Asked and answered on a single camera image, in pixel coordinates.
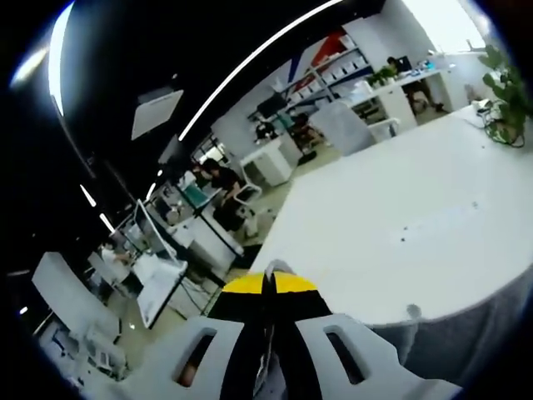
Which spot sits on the grey towel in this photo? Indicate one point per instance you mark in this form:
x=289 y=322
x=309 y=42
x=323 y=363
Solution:
x=479 y=333

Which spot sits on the white cabinet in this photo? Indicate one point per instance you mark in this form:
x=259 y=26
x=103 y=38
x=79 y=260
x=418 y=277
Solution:
x=270 y=162

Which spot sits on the white office chair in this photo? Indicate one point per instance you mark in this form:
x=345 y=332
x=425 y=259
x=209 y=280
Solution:
x=345 y=125

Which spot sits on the black monitor on stand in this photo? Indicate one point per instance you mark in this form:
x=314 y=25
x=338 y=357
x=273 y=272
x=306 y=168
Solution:
x=271 y=105

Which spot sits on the square ceiling panel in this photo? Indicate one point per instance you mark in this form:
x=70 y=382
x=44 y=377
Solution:
x=156 y=112

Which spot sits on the white office desk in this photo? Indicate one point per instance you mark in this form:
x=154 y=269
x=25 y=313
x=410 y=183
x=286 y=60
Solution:
x=399 y=91

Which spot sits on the shelf with white boxes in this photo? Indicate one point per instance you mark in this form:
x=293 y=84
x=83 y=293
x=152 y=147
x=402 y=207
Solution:
x=333 y=66

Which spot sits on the small green desk plant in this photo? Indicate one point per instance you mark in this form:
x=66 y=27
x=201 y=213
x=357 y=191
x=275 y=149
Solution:
x=381 y=77

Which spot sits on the ceiling strip light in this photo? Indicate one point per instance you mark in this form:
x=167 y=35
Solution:
x=250 y=62
x=56 y=58

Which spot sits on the potted green plant white pot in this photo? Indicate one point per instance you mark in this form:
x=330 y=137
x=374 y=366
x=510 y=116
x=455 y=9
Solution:
x=506 y=96

